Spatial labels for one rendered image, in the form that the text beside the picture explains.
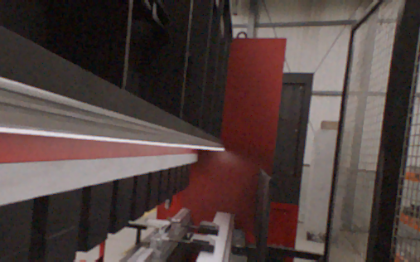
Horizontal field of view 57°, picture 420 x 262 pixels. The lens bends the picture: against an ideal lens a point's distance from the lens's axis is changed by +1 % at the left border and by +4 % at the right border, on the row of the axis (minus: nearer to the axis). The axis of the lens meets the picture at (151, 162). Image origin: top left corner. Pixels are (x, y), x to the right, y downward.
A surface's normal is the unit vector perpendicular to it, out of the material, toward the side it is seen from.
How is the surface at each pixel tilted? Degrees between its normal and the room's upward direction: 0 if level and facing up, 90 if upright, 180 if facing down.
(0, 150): 90
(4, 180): 90
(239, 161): 90
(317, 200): 90
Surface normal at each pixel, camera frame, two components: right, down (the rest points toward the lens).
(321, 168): -0.33, 0.02
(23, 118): 0.97, 0.10
